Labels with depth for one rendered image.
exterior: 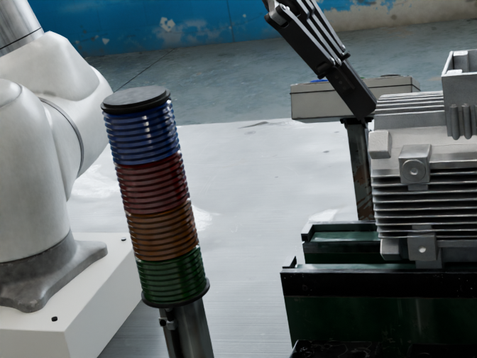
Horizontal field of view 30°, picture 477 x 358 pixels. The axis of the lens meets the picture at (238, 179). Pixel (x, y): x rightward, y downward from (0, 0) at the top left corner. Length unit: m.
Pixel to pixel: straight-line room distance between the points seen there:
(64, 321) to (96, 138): 0.32
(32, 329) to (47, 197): 0.18
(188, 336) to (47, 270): 0.44
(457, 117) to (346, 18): 5.80
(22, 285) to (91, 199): 0.59
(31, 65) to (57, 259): 0.29
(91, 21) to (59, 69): 6.05
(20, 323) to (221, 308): 0.28
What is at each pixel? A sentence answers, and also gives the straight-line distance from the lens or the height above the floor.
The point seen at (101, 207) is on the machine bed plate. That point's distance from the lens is 1.73.
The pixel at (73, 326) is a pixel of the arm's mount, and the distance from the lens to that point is 1.16.
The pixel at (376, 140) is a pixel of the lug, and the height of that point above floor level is 1.08.
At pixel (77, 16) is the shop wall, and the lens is 7.44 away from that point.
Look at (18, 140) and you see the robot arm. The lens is 1.17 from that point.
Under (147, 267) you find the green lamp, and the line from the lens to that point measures 0.79.
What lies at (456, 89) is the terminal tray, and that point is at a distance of 0.95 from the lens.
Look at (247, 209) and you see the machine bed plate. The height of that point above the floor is 0.80.
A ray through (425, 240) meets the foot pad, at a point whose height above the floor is 0.98.
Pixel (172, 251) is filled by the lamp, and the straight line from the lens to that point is 0.78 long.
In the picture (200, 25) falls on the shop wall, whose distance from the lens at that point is 7.04.
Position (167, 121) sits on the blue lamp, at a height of 1.19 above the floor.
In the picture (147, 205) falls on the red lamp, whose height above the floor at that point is 1.13.
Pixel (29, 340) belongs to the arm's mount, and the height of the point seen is 0.86.
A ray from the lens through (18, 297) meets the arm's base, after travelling 1.21.
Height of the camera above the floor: 1.40
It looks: 20 degrees down
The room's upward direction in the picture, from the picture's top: 10 degrees counter-clockwise
